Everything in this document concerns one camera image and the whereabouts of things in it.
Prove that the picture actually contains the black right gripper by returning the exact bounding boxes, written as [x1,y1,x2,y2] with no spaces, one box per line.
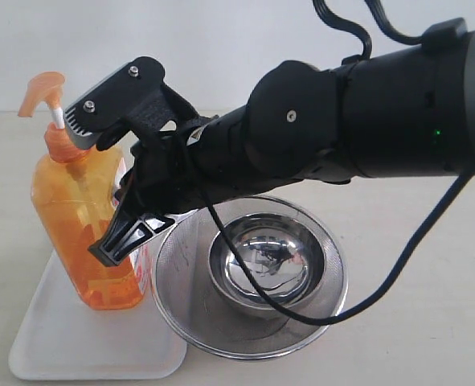
[88,84,211,267]

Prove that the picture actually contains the orange dish soap pump bottle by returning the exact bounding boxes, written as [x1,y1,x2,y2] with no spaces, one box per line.
[18,72,147,310]

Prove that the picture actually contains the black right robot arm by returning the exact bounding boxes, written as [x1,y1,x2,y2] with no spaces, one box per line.
[89,18,475,266]

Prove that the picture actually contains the small stainless steel bowl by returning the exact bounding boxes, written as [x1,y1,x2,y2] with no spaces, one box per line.
[208,212,326,318]

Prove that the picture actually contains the white rectangular plastic tray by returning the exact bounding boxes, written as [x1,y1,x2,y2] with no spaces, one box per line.
[8,254,187,381]

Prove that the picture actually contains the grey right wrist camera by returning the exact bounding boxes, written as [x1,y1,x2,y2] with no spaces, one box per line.
[63,56,165,150]

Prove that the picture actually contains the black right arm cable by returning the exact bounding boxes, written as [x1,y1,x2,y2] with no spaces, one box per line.
[152,120,475,326]

